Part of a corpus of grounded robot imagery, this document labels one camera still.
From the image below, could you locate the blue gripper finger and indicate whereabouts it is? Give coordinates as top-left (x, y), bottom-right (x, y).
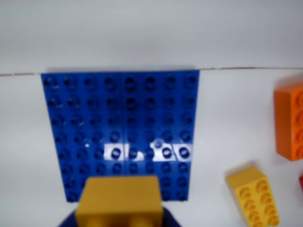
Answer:
top-left (56, 205), bottom-right (183, 227)

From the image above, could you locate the yellow 2x2 block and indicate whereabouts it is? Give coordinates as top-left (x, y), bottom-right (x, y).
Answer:
top-left (75, 175), bottom-right (164, 227)

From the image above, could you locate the yellow 2x4 block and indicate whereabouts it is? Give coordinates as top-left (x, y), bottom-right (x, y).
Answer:
top-left (225, 166), bottom-right (281, 227)

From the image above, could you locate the orange 2x4 block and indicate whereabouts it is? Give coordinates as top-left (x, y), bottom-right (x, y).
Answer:
top-left (274, 82), bottom-right (303, 162)

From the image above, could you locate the blue 8x8 plate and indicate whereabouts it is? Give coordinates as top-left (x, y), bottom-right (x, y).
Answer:
top-left (40, 70), bottom-right (201, 203)

